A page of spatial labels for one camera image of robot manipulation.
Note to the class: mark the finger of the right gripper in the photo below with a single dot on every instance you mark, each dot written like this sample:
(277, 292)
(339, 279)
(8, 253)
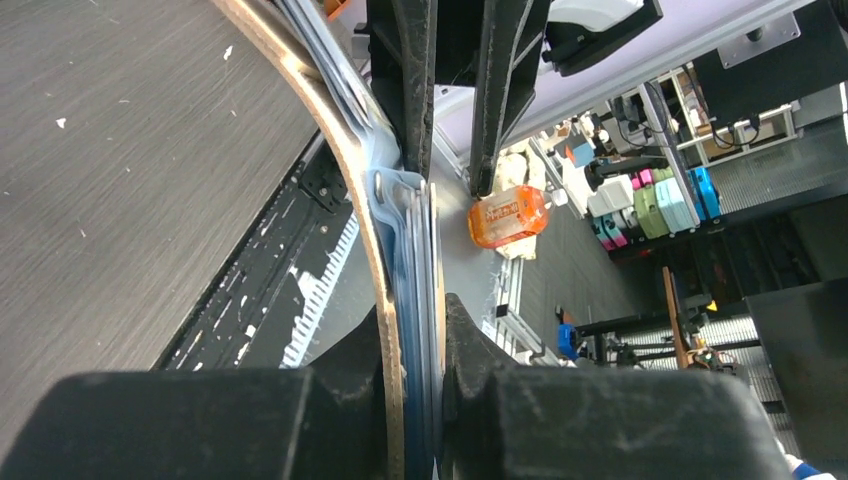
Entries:
(402, 48)

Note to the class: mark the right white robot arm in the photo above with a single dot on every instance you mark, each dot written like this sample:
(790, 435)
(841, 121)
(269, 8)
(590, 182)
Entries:
(578, 35)

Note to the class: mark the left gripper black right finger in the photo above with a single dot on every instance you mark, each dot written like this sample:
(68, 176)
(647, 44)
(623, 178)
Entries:
(504, 420)

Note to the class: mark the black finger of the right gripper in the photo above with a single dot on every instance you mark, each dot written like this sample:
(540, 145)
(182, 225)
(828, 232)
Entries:
(509, 55)

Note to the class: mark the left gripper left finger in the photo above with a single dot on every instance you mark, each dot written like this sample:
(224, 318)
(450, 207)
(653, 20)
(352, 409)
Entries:
(321, 421)

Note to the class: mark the orange drink bottle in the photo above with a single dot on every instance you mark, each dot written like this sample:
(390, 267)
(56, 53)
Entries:
(515, 214)

